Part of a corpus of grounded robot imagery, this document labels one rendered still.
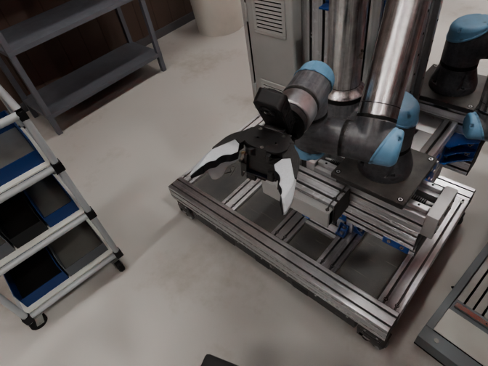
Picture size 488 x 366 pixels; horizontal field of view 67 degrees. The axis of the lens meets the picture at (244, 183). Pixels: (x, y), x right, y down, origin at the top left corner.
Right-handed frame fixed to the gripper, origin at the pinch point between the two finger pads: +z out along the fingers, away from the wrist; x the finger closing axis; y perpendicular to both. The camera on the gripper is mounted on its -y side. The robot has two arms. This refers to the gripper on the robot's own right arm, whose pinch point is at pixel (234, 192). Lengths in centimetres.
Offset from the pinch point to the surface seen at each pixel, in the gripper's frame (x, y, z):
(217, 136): 91, 138, -134
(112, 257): 85, 122, -21
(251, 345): 5, 125, -15
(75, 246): 103, 119, -16
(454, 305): -65, 109, -63
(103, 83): 205, 135, -146
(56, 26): 219, 86, -136
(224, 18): 165, 131, -278
